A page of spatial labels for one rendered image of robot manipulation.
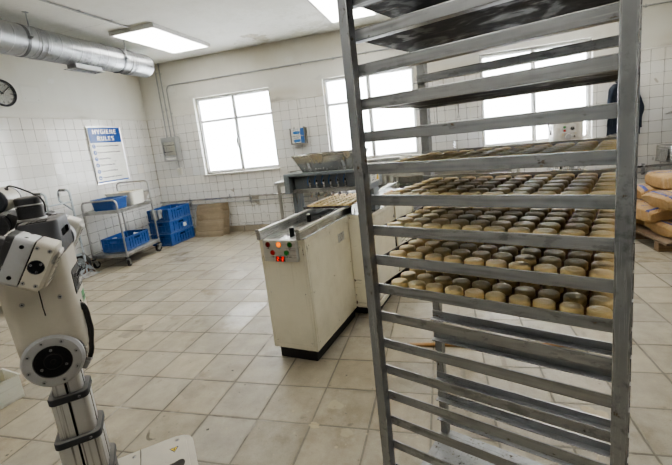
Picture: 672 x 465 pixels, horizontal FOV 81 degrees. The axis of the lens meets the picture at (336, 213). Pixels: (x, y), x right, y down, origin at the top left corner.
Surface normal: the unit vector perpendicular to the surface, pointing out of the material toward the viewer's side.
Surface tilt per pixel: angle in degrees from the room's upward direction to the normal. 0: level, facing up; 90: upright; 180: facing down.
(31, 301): 90
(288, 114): 90
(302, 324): 90
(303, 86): 90
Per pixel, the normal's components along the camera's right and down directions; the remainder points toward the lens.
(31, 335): 0.45, 0.29
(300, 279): -0.41, 0.21
